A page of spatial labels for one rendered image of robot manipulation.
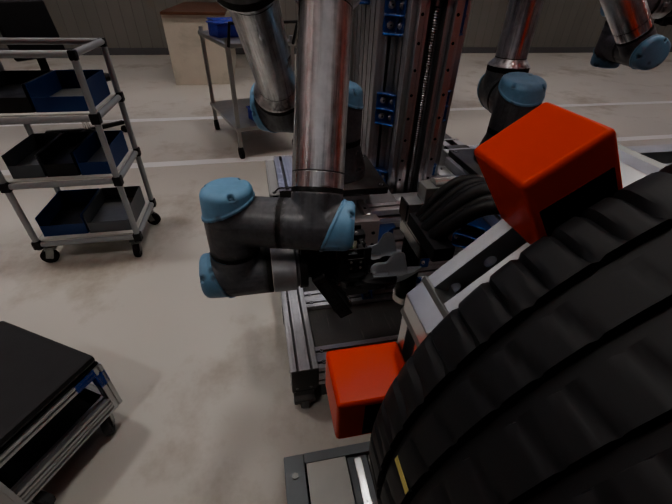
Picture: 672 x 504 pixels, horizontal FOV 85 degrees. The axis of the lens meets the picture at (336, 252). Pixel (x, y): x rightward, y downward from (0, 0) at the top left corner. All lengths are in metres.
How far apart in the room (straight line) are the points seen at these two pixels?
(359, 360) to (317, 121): 0.31
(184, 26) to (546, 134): 5.81
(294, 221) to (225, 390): 1.09
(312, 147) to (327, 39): 0.14
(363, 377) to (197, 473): 1.02
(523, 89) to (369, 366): 0.86
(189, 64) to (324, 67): 5.57
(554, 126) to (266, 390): 1.33
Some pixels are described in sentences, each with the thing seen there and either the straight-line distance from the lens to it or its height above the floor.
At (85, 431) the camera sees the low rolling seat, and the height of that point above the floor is 0.13.
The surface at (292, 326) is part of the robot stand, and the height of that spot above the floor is 0.21.
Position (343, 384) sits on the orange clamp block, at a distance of 0.42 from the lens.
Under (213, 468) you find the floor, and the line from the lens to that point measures 1.39.
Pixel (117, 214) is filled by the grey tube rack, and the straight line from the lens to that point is 2.32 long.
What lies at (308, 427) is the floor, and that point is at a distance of 1.40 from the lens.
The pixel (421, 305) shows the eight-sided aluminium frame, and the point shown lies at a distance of 0.40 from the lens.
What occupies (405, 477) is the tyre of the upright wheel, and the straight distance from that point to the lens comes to 0.35.
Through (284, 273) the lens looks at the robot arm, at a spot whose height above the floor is 0.87.
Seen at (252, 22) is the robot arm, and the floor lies 1.18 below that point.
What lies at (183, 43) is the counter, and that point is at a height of 0.52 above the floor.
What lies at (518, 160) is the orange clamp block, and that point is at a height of 1.13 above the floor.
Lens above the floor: 1.24
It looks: 36 degrees down
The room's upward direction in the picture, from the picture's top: 2 degrees clockwise
